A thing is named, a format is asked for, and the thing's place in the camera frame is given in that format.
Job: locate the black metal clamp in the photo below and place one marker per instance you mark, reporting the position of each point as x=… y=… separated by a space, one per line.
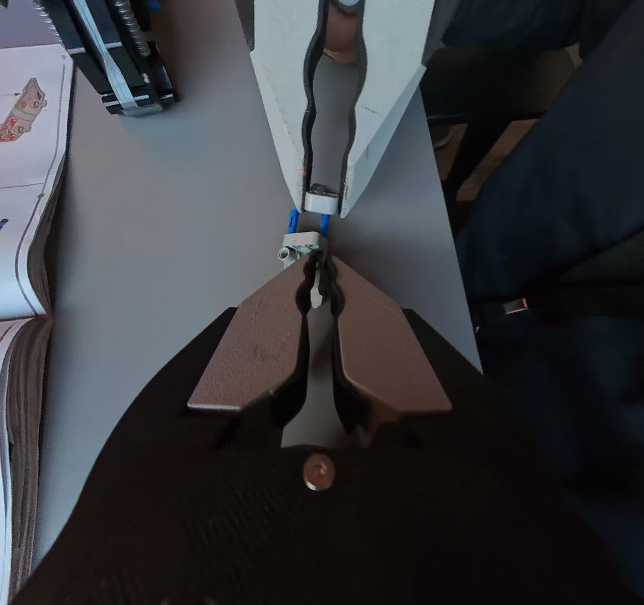
x=105 y=52

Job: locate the blue lego pin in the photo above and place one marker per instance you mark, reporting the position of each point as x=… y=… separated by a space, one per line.
x=325 y=225
x=293 y=222

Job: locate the lego instruction booklet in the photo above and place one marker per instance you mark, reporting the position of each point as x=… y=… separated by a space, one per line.
x=27 y=162

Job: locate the dark blue cloth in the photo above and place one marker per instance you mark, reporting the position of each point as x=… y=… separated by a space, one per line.
x=563 y=213

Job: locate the small grey lego connector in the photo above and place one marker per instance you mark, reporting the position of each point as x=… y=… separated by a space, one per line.
x=321 y=203

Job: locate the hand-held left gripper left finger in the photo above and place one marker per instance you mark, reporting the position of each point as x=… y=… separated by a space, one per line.
x=251 y=353

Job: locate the black chair leg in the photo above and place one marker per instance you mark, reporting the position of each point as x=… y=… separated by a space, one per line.
x=478 y=132

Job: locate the person's right hand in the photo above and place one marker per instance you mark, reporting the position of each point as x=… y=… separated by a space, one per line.
x=343 y=37

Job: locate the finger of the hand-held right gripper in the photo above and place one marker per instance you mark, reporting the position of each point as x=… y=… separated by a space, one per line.
x=397 y=52
x=281 y=62

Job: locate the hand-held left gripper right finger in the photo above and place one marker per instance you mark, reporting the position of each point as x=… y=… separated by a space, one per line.
x=387 y=358

